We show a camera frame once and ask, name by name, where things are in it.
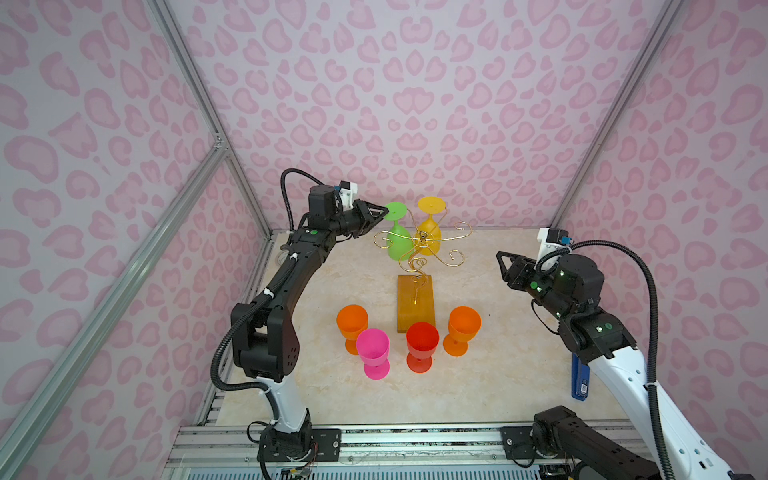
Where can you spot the yellow wine glass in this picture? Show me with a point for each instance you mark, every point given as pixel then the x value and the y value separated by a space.
pixel 429 231

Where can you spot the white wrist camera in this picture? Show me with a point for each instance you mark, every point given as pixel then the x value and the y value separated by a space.
pixel 348 193
pixel 552 239

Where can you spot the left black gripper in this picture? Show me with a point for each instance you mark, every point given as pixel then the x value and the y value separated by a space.
pixel 366 221

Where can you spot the clear tape roll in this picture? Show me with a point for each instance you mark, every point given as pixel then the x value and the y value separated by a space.
pixel 281 257

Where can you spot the orange wine glass back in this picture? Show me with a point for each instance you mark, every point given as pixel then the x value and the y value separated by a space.
pixel 463 325

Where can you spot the gold wire glass rack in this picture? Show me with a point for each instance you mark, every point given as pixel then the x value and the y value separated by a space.
pixel 415 293

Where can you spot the orange wine glass front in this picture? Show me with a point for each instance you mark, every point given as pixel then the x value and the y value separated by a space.
pixel 352 320

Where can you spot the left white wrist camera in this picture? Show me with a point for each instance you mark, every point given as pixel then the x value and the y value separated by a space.
pixel 348 193

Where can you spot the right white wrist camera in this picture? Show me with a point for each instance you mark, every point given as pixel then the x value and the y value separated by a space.
pixel 552 239

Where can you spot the blue black stapler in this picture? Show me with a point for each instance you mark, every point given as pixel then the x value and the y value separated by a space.
pixel 580 379

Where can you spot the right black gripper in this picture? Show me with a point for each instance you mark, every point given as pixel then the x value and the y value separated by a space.
pixel 521 268

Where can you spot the pink wine glass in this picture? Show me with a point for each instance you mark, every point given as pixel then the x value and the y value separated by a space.
pixel 373 346

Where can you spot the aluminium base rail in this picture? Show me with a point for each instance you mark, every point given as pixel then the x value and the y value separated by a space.
pixel 224 445

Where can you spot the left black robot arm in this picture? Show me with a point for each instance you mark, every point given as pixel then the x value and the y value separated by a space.
pixel 264 341

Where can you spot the green wine glass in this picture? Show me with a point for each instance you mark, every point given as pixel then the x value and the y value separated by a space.
pixel 398 240

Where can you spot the red wine glass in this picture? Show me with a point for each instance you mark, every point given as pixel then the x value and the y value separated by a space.
pixel 422 342

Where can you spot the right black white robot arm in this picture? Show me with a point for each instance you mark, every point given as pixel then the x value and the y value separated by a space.
pixel 568 286

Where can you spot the orange wine glass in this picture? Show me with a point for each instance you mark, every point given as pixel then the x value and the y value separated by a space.
pixel 463 325
pixel 352 320

